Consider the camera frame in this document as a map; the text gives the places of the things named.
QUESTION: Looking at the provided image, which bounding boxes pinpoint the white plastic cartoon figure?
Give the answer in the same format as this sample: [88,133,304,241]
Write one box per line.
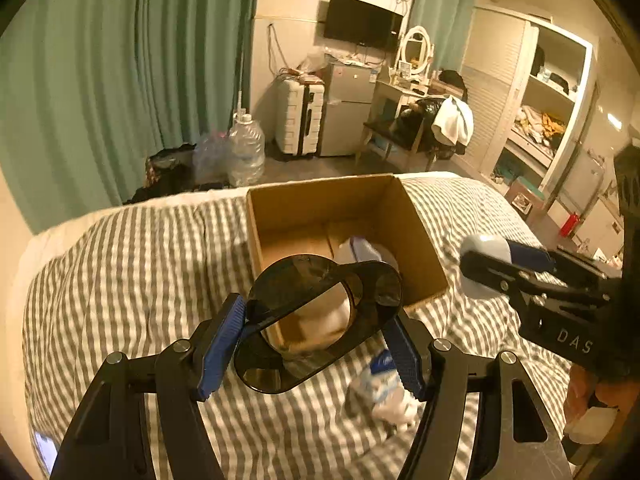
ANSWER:
[460,234,512,300]

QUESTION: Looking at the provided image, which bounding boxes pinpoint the blue Vinda tissue pack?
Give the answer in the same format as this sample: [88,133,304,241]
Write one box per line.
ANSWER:
[344,349,422,430]

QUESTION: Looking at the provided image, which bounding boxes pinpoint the black sunglasses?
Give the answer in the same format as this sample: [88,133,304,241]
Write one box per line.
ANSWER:
[233,254,402,394]

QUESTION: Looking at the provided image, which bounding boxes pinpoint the red bottle on floor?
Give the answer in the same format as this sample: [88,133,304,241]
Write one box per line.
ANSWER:
[560,212,580,238]

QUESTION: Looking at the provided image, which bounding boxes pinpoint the grey checkered bed duvet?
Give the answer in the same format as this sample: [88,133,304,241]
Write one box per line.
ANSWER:
[17,174,570,479]

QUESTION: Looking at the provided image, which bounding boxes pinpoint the white towel on chair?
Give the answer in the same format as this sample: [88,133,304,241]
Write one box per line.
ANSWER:
[432,96,474,148]

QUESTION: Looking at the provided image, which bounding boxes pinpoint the wooden chair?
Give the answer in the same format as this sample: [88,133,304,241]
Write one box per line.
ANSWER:
[356,96,469,170]

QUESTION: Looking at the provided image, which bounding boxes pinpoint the brown cardboard box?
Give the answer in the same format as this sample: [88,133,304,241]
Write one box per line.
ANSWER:
[246,174,449,309]

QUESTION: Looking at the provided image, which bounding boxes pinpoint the white open wardrobe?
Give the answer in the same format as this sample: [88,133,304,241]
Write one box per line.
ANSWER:
[461,6,596,194]

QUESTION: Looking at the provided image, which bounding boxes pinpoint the wooden dressing table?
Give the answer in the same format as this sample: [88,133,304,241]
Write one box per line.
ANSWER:
[367,78,465,124]

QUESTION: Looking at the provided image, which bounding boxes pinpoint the silver mini fridge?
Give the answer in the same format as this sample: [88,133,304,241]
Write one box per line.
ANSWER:
[318,61,378,157]

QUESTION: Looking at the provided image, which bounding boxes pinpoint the white oval vanity mirror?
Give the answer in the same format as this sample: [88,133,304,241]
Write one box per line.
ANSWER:
[396,25,435,78]

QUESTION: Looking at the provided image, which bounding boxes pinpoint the white hard suitcase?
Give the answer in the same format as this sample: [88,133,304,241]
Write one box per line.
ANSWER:
[274,75,326,157]

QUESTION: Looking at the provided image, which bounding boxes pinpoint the black bags on floor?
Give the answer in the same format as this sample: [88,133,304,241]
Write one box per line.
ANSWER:
[125,143,229,205]

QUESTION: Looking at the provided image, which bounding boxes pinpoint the large clear water jug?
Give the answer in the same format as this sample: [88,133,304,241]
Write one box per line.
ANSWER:
[228,113,266,188]

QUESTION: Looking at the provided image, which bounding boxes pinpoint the green curtain by mirror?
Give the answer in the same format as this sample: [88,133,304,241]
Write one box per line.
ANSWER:
[409,0,475,72]

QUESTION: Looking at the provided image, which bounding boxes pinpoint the green window curtain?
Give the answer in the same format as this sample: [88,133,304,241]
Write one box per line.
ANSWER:
[1,0,255,233]

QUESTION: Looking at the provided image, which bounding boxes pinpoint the black wall television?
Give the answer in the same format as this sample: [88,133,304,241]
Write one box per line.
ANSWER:
[323,0,402,52]

